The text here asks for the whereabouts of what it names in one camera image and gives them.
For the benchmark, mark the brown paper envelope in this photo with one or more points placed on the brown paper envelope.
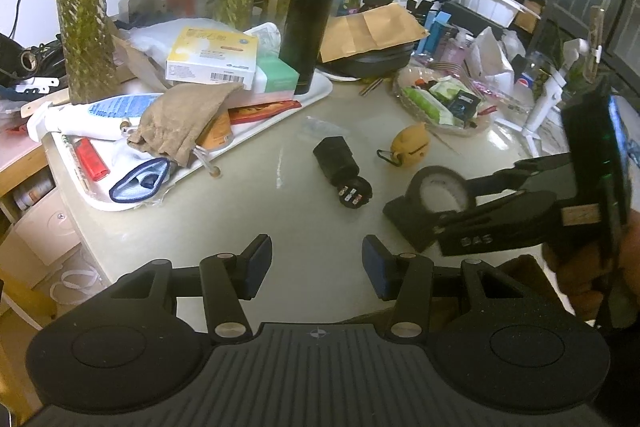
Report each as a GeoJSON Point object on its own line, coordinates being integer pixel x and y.
{"type": "Point", "coordinates": [370, 32]}

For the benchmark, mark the wooden side table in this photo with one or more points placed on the wooden side table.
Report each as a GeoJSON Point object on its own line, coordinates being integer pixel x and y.
{"type": "Point", "coordinates": [22, 162]}

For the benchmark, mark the orange packet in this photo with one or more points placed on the orange packet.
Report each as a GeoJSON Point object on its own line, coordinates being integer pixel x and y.
{"type": "Point", "coordinates": [219, 132]}

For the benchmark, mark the red lighter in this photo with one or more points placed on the red lighter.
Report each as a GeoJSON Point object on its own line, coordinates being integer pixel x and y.
{"type": "Point", "coordinates": [92, 159]}

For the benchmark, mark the black thermos bottle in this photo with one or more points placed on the black thermos bottle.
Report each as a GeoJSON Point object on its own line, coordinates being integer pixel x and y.
{"type": "Point", "coordinates": [305, 27]}

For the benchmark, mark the tall glass vase with plants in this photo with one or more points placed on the tall glass vase with plants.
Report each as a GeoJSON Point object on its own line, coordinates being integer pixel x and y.
{"type": "Point", "coordinates": [82, 17]}

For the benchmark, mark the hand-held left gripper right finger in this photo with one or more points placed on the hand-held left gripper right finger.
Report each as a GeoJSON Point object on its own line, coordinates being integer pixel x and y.
{"type": "Point", "coordinates": [375, 267]}

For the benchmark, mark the white gimbal tripod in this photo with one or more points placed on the white gimbal tripod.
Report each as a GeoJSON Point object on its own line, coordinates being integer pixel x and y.
{"type": "Point", "coordinates": [547, 102]}

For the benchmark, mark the red packet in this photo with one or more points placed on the red packet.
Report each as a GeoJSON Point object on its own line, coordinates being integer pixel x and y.
{"type": "Point", "coordinates": [265, 109]}

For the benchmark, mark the white plastic bag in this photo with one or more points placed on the white plastic bag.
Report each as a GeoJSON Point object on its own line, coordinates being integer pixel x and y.
{"type": "Point", "coordinates": [492, 57]}

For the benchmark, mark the white plate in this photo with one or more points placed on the white plate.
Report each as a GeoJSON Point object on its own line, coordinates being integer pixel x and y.
{"type": "Point", "coordinates": [345, 78]}

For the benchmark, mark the yellow and white carton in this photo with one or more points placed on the yellow and white carton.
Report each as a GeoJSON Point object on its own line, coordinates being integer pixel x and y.
{"type": "Point", "coordinates": [210, 57]}

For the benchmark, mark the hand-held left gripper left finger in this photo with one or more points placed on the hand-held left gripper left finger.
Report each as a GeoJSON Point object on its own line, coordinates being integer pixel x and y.
{"type": "Point", "coordinates": [259, 264]}

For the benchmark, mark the brown cloth pouch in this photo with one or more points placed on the brown cloth pouch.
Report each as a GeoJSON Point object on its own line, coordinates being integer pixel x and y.
{"type": "Point", "coordinates": [175, 122]}

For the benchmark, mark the glass snack dish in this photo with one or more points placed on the glass snack dish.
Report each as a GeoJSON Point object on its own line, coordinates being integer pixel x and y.
{"type": "Point", "coordinates": [430, 127]}

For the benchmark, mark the white plastic food container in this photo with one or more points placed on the white plastic food container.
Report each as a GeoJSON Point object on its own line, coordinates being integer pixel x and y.
{"type": "Point", "coordinates": [495, 2]}

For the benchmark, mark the cola bottle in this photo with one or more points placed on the cola bottle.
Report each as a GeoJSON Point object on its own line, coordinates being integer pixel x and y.
{"type": "Point", "coordinates": [525, 79]}

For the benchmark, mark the pink bottle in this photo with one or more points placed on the pink bottle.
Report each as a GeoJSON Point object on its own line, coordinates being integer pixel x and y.
{"type": "Point", "coordinates": [452, 52]}

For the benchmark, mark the orange bear earphone case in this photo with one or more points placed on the orange bear earphone case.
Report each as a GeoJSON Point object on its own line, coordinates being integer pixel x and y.
{"type": "Point", "coordinates": [410, 146]}

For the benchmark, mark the black cylindrical adapter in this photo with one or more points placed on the black cylindrical adapter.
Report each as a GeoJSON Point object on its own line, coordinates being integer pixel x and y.
{"type": "Point", "coordinates": [345, 172]}

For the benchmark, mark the green wipes pack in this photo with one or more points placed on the green wipes pack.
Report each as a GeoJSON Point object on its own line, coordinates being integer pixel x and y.
{"type": "Point", "coordinates": [422, 104]}

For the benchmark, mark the person's right hand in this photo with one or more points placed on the person's right hand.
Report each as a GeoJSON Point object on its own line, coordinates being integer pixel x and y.
{"type": "Point", "coordinates": [580, 282]}

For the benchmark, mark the white plastic tray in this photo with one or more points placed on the white plastic tray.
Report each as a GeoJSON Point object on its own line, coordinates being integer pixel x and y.
{"type": "Point", "coordinates": [200, 177]}

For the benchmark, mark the black snack packet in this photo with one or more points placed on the black snack packet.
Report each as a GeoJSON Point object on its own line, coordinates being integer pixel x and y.
{"type": "Point", "coordinates": [464, 108]}

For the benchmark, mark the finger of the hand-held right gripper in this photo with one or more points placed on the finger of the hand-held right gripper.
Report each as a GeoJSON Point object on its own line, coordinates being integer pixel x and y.
{"type": "Point", "coordinates": [525, 174]}
{"type": "Point", "coordinates": [500, 227]}

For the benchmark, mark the dark tape roll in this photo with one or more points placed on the dark tape roll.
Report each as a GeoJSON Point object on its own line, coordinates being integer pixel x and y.
{"type": "Point", "coordinates": [412, 187]}

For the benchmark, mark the green tissue box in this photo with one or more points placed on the green tissue box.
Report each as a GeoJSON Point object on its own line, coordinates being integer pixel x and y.
{"type": "Point", "coordinates": [275, 74]}

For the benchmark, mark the blue-rimmed white pouch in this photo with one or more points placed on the blue-rimmed white pouch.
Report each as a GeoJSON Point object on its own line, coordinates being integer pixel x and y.
{"type": "Point", "coordinates": [137, 182]}

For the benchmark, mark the striped chopsticks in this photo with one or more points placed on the striped chopsticks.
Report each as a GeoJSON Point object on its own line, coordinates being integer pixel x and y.
{"type": "Point", "coordinates": [371, 86]}

